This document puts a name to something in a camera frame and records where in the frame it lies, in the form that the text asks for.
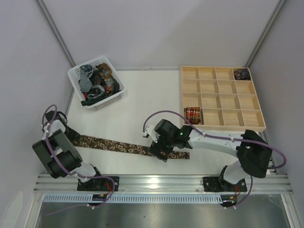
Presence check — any wooden compartment tray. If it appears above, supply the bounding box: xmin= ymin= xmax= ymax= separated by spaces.
xmin=181 ymin=66 xmax=266 ymax=132

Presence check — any grey patterned tie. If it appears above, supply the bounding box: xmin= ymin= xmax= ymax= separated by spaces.
xmin=79 ymin=65 xmax=105 ymax=100

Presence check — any dark green tie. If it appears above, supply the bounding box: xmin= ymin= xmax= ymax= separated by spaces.
xmin=81 ymin=81 xmax=121 ymax=106

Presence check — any rolled dark floral tie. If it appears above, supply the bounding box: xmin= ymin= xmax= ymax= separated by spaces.
xmin=234 ymin=68 xmax=251 ymax=81

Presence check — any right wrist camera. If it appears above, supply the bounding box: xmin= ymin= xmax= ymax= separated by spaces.
xmin=142 ymin=119 xmax=179 ymax=144

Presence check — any brown floral tie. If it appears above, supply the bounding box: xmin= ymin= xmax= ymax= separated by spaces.
xmin=74 ymin=135 xmax=190 ymax=160

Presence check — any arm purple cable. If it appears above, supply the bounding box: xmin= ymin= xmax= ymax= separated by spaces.
xmin=142 ymin=110 xmax=286 ymax=207
xmin=41 ymin=104 xmax=114 ymax=216

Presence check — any brown orange patterned tie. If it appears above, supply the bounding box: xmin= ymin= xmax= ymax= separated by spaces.
xmin=95 ymin=63 xmax=114 ymax=90

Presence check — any rolled red patterned tie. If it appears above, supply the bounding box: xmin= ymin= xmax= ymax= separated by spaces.
xmin=186 ymin=107 xmax=201 ymax=125

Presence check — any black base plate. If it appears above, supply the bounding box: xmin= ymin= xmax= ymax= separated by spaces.
xmin=202 ymin=176 xmax=247 ymax=192
xmin=77 ymin=176 xmax=120 ymax=192

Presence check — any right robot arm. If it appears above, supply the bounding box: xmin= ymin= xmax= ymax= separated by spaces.
xmin=142 ymin=120 xmax=272 ymax=184

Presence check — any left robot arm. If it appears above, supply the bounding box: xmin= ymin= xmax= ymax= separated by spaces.
xmin=32 ymin=111 xmax=101 ymax=183

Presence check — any white slotted cable duct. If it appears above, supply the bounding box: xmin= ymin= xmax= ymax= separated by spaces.
xmin=43 ymin=193 xmax=233 ymax=204

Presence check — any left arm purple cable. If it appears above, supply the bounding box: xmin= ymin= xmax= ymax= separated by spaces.
xmin=41 ymin=104 xmax=114 ymax=216

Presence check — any white plastic basket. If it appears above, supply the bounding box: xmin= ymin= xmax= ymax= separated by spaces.
xmin=67 ymin=56 xmax=125 ymax=110

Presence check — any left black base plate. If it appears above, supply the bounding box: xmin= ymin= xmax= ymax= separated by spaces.
xmin=77 ymin=176 xmax=120 ymax=192

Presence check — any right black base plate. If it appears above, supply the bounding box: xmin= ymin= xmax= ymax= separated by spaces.
xmin=202 ymin=176 xmax=247 ymax=192

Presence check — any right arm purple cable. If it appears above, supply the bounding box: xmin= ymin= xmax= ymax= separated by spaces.
xmin=142 ymin=110 xmax=286 ymax=207

